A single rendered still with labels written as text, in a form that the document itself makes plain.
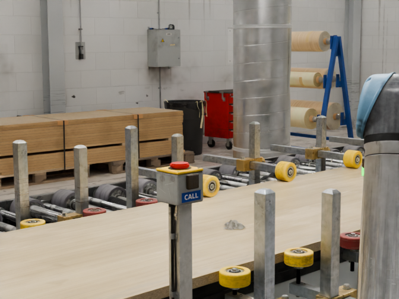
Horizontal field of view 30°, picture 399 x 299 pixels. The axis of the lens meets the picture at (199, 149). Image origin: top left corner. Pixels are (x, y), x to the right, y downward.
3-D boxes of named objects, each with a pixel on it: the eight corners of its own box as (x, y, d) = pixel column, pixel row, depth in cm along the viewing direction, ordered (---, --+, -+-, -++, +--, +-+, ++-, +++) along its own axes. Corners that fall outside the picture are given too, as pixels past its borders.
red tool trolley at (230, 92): (261, 145, 1075) (262, 88, 1064) (227, 150, 1021) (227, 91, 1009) (236, 142, 1108) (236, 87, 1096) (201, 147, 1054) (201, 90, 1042)
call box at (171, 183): (203, 204, 154) (203, 167, 153) (178, 210, 149) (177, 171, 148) (181, 199, 159) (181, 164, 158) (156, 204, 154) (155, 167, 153)
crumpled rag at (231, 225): (245, 230, 230) (245, 222, 229) (222, 229, 230) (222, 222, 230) (245, 223, 239) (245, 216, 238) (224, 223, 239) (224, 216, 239)
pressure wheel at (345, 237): (371, 270, 223) (372, 233, 221) (355, 276, 217) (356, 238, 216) (349, 265, 228) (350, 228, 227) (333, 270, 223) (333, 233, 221)
